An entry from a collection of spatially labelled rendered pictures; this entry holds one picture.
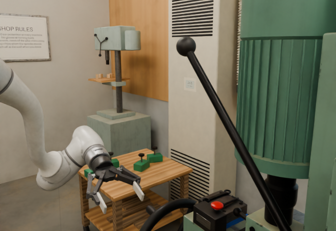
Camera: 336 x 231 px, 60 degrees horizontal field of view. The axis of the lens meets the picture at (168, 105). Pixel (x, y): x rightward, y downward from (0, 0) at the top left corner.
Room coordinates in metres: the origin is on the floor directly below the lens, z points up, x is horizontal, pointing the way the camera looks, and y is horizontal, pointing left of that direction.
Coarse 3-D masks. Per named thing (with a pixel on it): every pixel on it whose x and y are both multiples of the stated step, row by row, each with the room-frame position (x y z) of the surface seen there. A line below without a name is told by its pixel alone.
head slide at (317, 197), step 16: (320, 64) 0.40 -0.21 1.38; (320, 80) 0.39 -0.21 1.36; (320, 96) 0.39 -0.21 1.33; (320, 112) 0.39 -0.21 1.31; (320, 128) 0.39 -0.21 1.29; (320, 144) 0.39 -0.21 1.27; (320, 160) 0.38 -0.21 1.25; (320, 176) 0.38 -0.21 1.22; (320, 192) 0.38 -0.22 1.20; (320, 208) 0.38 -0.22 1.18; (304, 224) 0.39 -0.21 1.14; (320, 224) 0.38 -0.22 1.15
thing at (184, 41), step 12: (180, 48) 0.51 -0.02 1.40; (192, 48) 0.51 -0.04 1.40; (192, 60) 0.50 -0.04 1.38; (204, 72) 0.48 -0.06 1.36; (204, 84) 0.47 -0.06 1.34; (216, 96) 0.45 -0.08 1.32; (216, 108) 0.44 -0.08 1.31; (228, 120) 0.43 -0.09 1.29; (228, 132) 0.42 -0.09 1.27; (240, 144) 0.41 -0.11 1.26; (240, 156) 0.40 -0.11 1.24; (252, 168) 0.39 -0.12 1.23; (264, 192) 0.37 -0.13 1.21; (276, 204) 0.36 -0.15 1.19; (276, 216) 0.35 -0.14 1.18; (288, 228) 0.34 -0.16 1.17
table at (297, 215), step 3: (294, 210) 0.82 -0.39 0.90; (297, 210) 0.82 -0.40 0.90; (294, 213) 0.80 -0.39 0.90; (297, 213) 0.80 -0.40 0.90; (300, 213) 0.80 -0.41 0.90; (303, 213) 0.80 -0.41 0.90; (294, 216) 0.79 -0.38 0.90; (297, 216) 0.79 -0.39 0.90; (300, 216) 0.79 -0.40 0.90; (303, 216) 0.79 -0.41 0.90; (294, 219) 0.77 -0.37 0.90; (297, 219) 0.77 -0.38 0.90; (300, 219) 0.77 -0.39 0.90; (303, 219) 0.77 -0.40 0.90; (300, 222) 0.76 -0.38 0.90; (303, 222) 0.76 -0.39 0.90
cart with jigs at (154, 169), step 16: (112, 160) 2.01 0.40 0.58; (128, 160) 2.13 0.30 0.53; (144, 160) 2.01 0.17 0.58; (160, 160) 2.11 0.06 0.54; (80, 176) 1.96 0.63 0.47; (144, 176) 1.85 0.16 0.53; (160, 176) 1.85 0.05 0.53; (176, 176) 1.88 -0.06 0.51; (80, 192) 1.98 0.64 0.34; (112, 192) 1.63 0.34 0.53; (128, 192) 1.63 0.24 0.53; (144, 192) 2.24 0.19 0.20; (96, 208) 2.03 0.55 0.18; (112, 208) 1.61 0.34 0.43; (128, 208) 2.01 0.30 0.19; (144, 208) 2.01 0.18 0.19; (96, 224) 1.82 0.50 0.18; (112, 224) 1.82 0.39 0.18; (128, 224) 1.80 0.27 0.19; (160, 224) 1.82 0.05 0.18
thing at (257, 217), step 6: (258, 210) 0.54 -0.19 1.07; (246, 216) 0.53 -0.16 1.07; (252, 216) 0.52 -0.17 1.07; (258, 216) 0.52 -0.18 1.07; (246, 222) 0.52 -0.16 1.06; (252, 222) 0.51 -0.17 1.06; (258, 222) 0.50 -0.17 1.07; (264, 222) 0.50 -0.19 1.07; (294, 222) 0.50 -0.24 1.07; (246, 228) 0.52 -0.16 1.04; (252, 228) 0.51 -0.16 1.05; (258, 228) 0.50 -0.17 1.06; (264, 228) 0.49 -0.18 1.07; (270, 228) 0.48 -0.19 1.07; (276, 228) 0.48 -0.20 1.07; (294, 228) 0.48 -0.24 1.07; (300, 228) 0.48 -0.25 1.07
